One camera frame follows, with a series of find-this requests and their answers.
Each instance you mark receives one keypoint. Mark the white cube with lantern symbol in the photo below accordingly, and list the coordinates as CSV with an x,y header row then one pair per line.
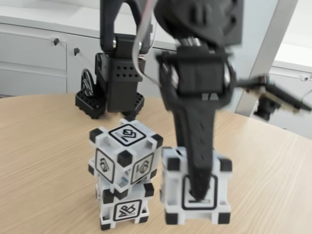
x,y
126,134

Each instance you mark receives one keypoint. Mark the white cube with zigzag symbol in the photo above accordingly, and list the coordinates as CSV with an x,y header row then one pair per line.
x,y
174,192

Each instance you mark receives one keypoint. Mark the white drawer cabinet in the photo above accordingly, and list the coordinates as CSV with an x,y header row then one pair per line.
x,y
290,69

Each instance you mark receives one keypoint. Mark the white cube with XR symbol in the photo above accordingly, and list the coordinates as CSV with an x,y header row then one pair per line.
x,y
126,209

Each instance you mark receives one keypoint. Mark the silver cabinet lock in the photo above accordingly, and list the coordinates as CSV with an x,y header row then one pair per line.
x,y
304,78

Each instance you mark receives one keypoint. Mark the black table clamp wheel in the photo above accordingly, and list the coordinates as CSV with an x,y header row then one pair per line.
x,y
85,84

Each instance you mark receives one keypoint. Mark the black cabinet key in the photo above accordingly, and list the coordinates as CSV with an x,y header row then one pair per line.
x,y
76,50
56,41

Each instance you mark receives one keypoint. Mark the white low cabinet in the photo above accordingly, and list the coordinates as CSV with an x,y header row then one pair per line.
x,y
29,61

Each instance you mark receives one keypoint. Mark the grey metal post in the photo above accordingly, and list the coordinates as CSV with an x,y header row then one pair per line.
x,y
274,36

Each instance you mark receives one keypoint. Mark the gripper camera module with mount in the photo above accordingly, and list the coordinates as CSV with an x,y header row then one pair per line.
x,y
280,93

